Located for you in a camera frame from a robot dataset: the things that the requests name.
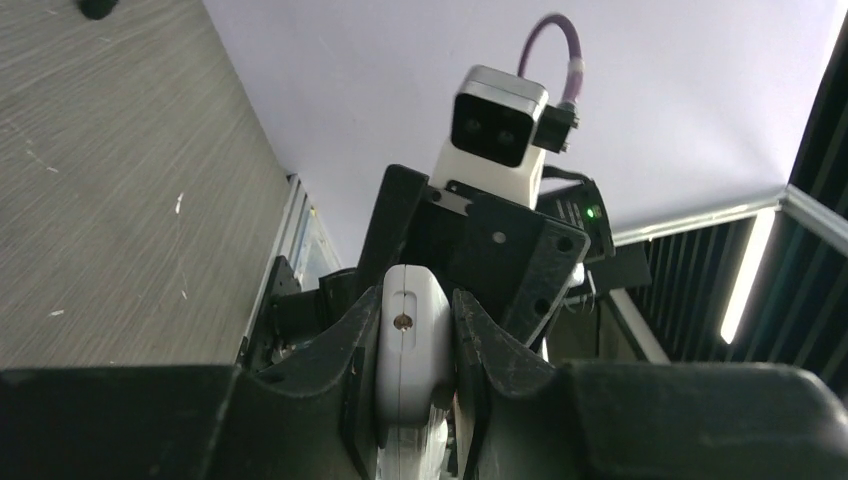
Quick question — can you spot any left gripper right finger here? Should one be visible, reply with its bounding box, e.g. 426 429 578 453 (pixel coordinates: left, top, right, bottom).
452 290 847 479

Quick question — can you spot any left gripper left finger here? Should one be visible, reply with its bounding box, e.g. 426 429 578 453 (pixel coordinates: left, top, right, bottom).
1 287 381 479

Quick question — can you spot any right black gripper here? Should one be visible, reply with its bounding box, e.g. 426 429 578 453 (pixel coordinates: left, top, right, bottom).
354 164 590 348

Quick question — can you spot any white remote control back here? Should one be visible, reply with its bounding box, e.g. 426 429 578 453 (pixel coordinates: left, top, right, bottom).
375 264 455 479

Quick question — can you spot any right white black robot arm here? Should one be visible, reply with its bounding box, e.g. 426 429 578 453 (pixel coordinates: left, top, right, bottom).
353 165 615 346

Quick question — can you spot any black chess piece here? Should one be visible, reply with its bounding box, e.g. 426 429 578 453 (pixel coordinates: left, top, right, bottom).
75 0 120 21

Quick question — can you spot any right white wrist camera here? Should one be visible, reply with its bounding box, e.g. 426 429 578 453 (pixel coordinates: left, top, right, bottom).
429 65 549 210

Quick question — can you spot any aluminium corner frame rail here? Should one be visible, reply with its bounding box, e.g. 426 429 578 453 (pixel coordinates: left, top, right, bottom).
236 174 341 366

